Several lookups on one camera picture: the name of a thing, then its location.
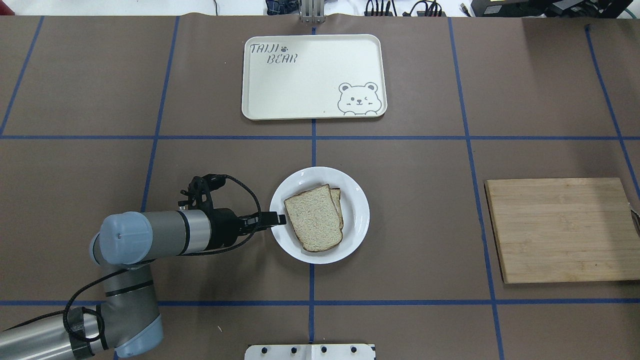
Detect wooden cutting board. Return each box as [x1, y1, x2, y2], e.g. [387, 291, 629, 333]
[484, 177, 640, 284]

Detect blue tape grid lines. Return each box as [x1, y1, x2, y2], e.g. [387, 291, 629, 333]
[0, 14, 639, 360]

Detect bread slice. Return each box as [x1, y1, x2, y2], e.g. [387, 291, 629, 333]
[284, 184, 344, 253]
[329, 187, 344, 230]

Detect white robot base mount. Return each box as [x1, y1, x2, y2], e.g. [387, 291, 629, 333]
[244, 343, 377, 360]

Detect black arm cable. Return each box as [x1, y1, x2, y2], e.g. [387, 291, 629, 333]
[0, 174, 263, 346]

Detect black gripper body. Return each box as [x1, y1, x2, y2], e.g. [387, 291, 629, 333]
[206, 208, 262, 251]

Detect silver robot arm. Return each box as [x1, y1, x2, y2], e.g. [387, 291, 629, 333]
[1, 209, 286, 360]

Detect white round plate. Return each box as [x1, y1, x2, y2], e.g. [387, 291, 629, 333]
[269, 166, 370, 264]

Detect cream bear serving tray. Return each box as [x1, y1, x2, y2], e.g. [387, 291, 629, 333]
[241, 34, 387, 121]

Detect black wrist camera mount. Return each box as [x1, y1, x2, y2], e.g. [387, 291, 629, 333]
[177, 174, 226, 213]

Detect black cables at table edge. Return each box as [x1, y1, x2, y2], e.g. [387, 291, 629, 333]
[364, 0, 446, 18]

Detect silver camera stand post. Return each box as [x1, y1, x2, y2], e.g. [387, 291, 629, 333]
[297, 0, 326, 24]

